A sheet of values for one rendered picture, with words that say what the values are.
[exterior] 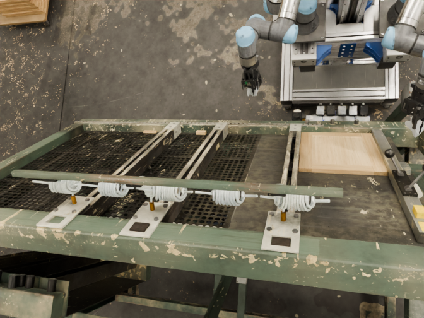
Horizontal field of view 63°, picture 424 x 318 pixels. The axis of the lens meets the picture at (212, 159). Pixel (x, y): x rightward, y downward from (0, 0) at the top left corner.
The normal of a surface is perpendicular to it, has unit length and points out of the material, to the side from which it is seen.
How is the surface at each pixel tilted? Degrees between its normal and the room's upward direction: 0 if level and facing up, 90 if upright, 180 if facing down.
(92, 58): 0
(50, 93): 0
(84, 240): 32
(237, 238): 58
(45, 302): 0
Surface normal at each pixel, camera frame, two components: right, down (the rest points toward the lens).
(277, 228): -0.07, -0.91
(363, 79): -0.25, -0.14
